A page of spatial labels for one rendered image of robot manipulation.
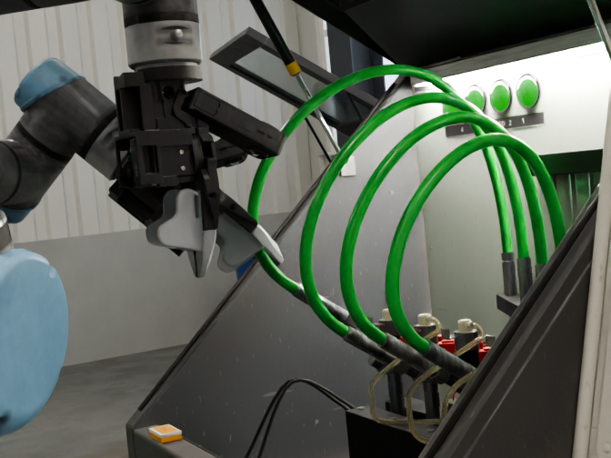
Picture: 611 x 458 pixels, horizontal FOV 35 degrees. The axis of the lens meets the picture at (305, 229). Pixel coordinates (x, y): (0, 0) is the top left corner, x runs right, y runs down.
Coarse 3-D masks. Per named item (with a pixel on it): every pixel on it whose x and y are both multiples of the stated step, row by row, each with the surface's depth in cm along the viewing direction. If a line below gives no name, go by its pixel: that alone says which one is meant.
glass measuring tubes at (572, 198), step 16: (544, 160) 131; (560, 160) 128; (576, 160) 125; (592, 160) 123; (560, 176) 129; (576, 176) 126; (592, 176) 127; (560, 192) 130; (576, 192) 127; (592, 192) 127; (544, 208) 133; (576, 208) 130; (544, 224) 133
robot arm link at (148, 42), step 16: (128, 32) 96; (144, 32) 94; (160, 32) 94; (176, 32) 94; (192, 32) 96; (128, 48) 96; (144, 48) 94; (160, 48) 94; (176, 48) 94; (192, 48) 96; (128, 64) 96; (144, 64) 95; (160, 64) 95; (176, 64) 95; (192, 64) 96
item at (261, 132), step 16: (192, 96) 97; (208, 96) 97; (192, 112) 97; (208, 112) 97; (224, 112) 98; (240, 112) 99; (224, 128) 99; (240, 128) 99; (256, 128) 100; (272, 128) 101; (240, 144) 102; (256, 144) 100; (272, 144) 101
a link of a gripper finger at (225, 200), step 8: (224, 200) 112; (232, 200) 112; (224, 208) 112; (232, 208) 113; (240, 208) 112; (232, 216) 113; (240, 216) 112; (248, 216) 113; (240, 224) 113; (248, 224) 113; (256, 224) 113; (248, 232) 113
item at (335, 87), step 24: (360, 72) 122; (384, 72) 124; (408, 72) 125; (312, 96) 120; (288, 120) 118; (264, 168) 116; (504, 216) 132; (504, 240) 133; (264, 264) 116; (288, 288) 118
